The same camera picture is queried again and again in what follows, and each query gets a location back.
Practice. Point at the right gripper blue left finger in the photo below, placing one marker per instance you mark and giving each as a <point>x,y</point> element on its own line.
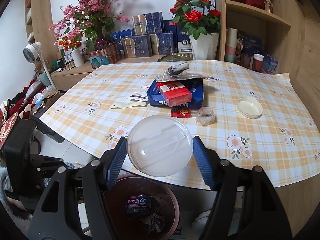
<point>115,162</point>

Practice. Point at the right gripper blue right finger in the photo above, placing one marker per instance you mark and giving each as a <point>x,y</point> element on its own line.
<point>206,160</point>

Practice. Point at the clear round plastic lid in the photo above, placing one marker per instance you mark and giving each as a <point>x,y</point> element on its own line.
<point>159,146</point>

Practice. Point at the red lighter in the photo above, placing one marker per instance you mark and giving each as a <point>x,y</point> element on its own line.
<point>180,113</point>

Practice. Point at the cream plastic fork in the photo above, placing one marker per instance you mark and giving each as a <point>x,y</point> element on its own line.
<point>122,105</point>

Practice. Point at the red cigarette pack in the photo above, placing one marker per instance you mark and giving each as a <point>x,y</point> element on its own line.
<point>174,93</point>

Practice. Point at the white round plastic lid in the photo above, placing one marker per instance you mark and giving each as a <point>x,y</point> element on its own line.
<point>249,107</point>

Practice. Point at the blue coffee box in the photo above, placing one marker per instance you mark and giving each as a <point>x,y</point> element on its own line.
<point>195,86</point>

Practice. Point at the clear plastic blister sheet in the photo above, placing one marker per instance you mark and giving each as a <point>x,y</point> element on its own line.
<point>165,77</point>

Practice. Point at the dark red trash bin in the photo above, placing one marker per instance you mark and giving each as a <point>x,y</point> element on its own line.
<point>141,208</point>

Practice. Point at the gold chocolate tray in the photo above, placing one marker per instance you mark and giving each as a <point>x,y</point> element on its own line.
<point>176,57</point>

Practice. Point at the white flower pot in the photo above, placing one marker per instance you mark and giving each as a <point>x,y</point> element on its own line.
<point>205,47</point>

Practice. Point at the red paper cup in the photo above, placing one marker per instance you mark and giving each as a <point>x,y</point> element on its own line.
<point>257,62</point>

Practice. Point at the blue white carton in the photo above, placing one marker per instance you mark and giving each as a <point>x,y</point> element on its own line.
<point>181,38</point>

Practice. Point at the striped gift tin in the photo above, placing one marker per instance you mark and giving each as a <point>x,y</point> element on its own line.
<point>109,55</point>

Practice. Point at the small blue box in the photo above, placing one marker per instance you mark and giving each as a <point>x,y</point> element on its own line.
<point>270,64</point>

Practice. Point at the blue gold box lower right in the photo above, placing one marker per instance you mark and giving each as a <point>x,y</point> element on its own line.
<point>162,43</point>

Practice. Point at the blue gold box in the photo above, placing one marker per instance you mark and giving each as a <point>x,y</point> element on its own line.
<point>145,24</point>
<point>137,46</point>
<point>162,43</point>

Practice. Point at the stacked pastel cups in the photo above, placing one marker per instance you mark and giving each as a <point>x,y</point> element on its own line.
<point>231,43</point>

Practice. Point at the white desk fan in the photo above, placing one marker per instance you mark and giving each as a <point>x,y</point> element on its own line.
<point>32,52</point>

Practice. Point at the blue gold box lower left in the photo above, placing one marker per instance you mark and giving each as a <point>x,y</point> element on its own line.
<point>137,46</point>

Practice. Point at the orange flowers white vase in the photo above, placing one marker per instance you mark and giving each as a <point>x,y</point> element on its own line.
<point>72,51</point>

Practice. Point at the red rose bouquet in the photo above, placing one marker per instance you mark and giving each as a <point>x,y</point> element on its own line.
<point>196,17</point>

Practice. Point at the blue gold box top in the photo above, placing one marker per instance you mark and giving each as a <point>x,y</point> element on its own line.
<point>145,24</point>

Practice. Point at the wooden shelf unit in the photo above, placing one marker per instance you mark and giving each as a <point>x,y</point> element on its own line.
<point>290,34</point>

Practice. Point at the pink blossom flower arrangement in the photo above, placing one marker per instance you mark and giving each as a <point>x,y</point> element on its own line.
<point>92,19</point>

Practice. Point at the small glass bottle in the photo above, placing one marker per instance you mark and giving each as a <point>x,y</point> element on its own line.
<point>268,6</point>

